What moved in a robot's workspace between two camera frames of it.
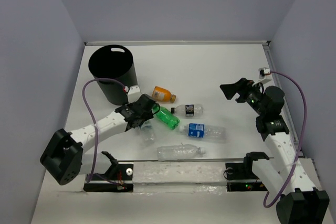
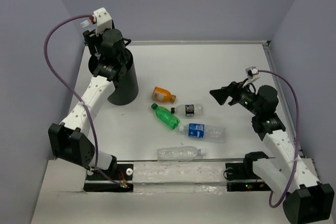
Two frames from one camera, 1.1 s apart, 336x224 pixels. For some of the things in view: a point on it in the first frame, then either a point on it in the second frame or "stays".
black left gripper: (148, 116) to (91, 39)
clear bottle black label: (195, 110) stays
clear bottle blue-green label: (147, 136) to (85, 23)
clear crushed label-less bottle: (184, 151) stays
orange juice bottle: (163, 94) stays
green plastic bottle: (166, 116) stays
